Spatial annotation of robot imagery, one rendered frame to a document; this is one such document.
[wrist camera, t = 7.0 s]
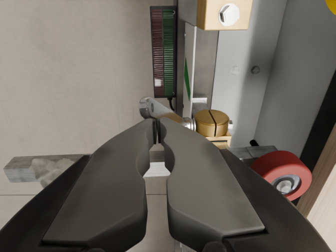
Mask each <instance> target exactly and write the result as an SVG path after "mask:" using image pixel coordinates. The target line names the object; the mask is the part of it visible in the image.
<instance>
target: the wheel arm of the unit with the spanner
mask: <svg viewBox="0 0 336 252"><path fill-rule="evenodd" d="M230 150H231V152H232V153H233V154H234V155H235V156H236V157H238V158H239V159H240V160H241V161H243V162H244V163H245V164H246V165H248V166H249V167H251V165H252V164H253V163H254V162H255V161H256V160H257V159H258V158H259V157H261V156H263V155H265V154H267V153H270V152H273V151H278V149H277V148H276V147H275V146H274V145H267V146H246V147H237V148H230ZM83 155H92V153H87V154H62V155H37V156H15V157H13V158H12V159H11V161H10V162H9V163H8V164H7V165H6V166H5V167H4V168H3V171H4V173H5V175H6V176H7V178H8V180H9V182H10V183H25V182H41V179H40V180H37V179H36V177H35V174H34V173H33V172H31V171H30V170H29V167H31V166H30V165H32V160H33V159H34V158H36V159H40V158H42V159H43V158H44V159H46V160H47V159H48V160H50V161H53V162H54V161H59V160H60V159H61V160H62V159H63V158H65V159H70V161H74V162H76V161H77V160H78V159H80V158H81V157H82V156H83ZM149 161H150V168H149V170H148V171H147V172H146V173H145V174H144V176H143V177H159V176H169V175H170V174H171V173H170V172H169V171H168V170H167V169H166V167H165V154H164V150H162V151H149Z"/></svg>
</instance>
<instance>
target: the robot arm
mask: <svg viewBox="0 0 336 252"><path fill-rule="evenodd" d="M157 136H158V143H159V144H161V145H162V146H163V147H164V166H165V168H166V169H167V170H168V171H169V172H170V175H169V176H168V178H167V180H166V194H167V217H168V228H169V233H170V235H171V236H172V237H173V238H174V239H175V240H177V241H178V242H180V243H182V244H184V245H186V246H187V247H189V248H191V249H193V250H195V251H196V252H332V250H331V249H330V247H329V246H328V245H327V243H326V242H325V240H324V239H323V238H322V236H321V235H320V234H319V232H318V231H317V230H316V229H315V227H314V226H313V225H312V224H311V223H310V221H309V220H308V219H307V218H306V217H305V216H304V215H303V213H302V212H301V211H300V210H299V209H298V208H297V207H296V206H295V205H294V204H293V203H292V202H291V201H290V200H289V199H288V198H287V197H286V196H284V195H283V194H282V193H281V192H280V191H279V190H278V189H276V188H275V187H274V186H273V185H271V184H270V183H269V182H268V181H266V180H265V179H264V178H263V177H261V176H260V175H259V174H258V173H257V172H255V171H254V170H253V169H252V168H250V167H249V166H248V165H247V164H245V163H244V162H243V161H242V160H240V159H239V158H238V157H237V156H235V155H234V154H233V153H232V152H230V151H229V150H228V149H227V148H225V149H219V148H218V147H217V146H216V145H214V144H213V143H212V142H211V141H209V140H208V139H207V138H205V137H204V136H202V135H201V134H199V133H197V132H195V131H194V130H192V129H190V128H188V127H185V126H183V125H181V124H179V123H177V122H175V121H173V120H171V119H169V118H167V117H161V118H157V120H155V119H151V118H147V119H145V120H143V121H141V122H139V123H137V124H136V125H134V126H132V127H130V128H128V129H126V130H125V131H123V132H121V133H119V134H117V135H116V136H114V137H113V138H111V139H110V140H108V141H107V142H105V143H104V144H103V145H102V146H100V147H99V148H98V149H97V150H96V151H95V152H94V153H93V154H92V155H83V156H82V157H81V158H79V159H78V160H77V161H76V162H75V163H74V164H72V165H71V166H70V167H69V168H68V169H66V170H65V171H64V172H63V173H62V174H61V175H59V176H58V177H57V178H56V179H55V180H53V181H52V182H51V183H50V184H49V185H48V186H46V187H45V188H44V189H43V190H42V191H40V192H39V193H38V194H37V195H36V196H35V197H33V198H32V199H31V200H30V201H29V202H28V203H27V204H25V205H24V206H23V207H22V208H21V209H20V210H19V211H18V212H17V213H16V214H15V215H14V216H13V217H12V218H11V219H10V220H9V221H8V222H7V223H6V224H5V225H4V226H3V228H2V229H1V230H0V252H126V251H127V250H129V249H130V248H132V247H133V246H135V245H137V244H138V243H139V242H141V241H142V240H143V238H144V237H145V235H146V229H147V218H148V206H147V195H146V183H145V180H144V178H143V176H144V175H145V173H146V172H147V171H148V170H149V169H150V155H149V151H150V149H151V148H152V147H153V145H156V143H157Z"/></svg>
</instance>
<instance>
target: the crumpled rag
mask: <svg viewBox="0 0 336 252"><path fill-rule="evenodd" d="M31 163H32V164H31V165H30V167H29V168H28V169H29V170H30V171H31V172H32V173H34V174H35V178H36V180H41V182H39V183H40V185H41V186H42V187H43V189H44V188H45V187H46V186H48V185H49V184H50V183H51V182H52V181H54V180H55V179H56V178H57V177H58V176H59V175H61V174H62V173H63V172H64V171H65V170H67V169H68V168H69V167H70V166H71V165H72V164H74V163H75V162H74V161H70V159H67V158H66V159H65V158H62V159H60V160H58V161H50V160H48V159H47V160H46V159H44V158H33V160H32V162H31Z"/></svg>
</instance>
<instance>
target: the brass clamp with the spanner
mask: <svg viewBox="0 0 336 252"><path fill-rule="evenodd" d="M194 118H195V132H197V133H199V134H200V135H202V136H204V137H205V138H206V139H208V140H209V141H211V142H224V141H226V142H227V144H228V146H229V147H230V144H231V139H232V136H231V134H230V132H229V131H228V130H229V129H232V128H233V122H232V120H230V118H229V117H228V115H227V114H225V113H224V112H222V111H219V110H215V109H209V110H208V109H204V110H201V111H199V112H197V113H196V114H195V116H194Z"/></svg>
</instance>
